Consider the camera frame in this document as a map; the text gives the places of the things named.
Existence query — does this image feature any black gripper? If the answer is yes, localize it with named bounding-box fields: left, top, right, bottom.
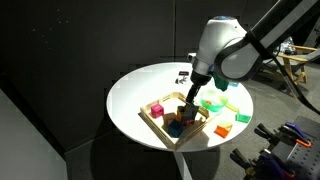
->
left=186, top=85, right=200, bottom=104

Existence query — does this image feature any light blue toy block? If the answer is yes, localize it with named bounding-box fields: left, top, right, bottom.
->
left=228, top=82, right=239, bottom=87

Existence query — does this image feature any multicolour picture block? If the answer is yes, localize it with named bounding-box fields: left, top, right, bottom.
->
left=176, top=104, right=199, bottom=127

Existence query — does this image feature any pink toy block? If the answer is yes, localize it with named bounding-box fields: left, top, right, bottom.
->
left=151, top=104, right=164, bottom=118

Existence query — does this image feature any dark blue toy block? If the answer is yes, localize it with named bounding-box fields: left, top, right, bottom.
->
left=168, top=120, right=183, bottom=138

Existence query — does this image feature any orange toy block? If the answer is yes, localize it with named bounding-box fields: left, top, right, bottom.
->
left=215, top=121, right=233, bottom=138

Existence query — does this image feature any green toy block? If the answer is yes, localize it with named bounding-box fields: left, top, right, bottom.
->
left=236, top=114, right=251, bottom=123

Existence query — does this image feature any black white patterned card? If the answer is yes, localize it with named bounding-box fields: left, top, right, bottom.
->
left=175, top=76, right=187, bottom=84

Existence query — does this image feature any green plastic bowl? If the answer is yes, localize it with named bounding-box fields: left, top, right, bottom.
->
left=200, top=90, right=228, bottom=112

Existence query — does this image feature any wooden tray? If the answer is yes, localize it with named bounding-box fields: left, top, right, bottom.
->
left=140, top=92, right=212, bottom=150

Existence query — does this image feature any purple orange spring clamp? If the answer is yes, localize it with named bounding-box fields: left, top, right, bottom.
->
left=254, top=122, right=312, bottom=148

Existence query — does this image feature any wooden armchair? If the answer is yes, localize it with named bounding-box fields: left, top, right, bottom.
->
left=259, top=37, right=320, bottom=99

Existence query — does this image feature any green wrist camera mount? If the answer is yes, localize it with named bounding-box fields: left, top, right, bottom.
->
left=213, top=73, right=229, bottom=91

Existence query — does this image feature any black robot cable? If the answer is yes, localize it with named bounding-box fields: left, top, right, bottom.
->
left=248, top=29, right=320, bottom=116

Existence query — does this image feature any white table pedestal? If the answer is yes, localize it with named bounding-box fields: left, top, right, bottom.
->
left=174, top=152, right=193, bottom=180

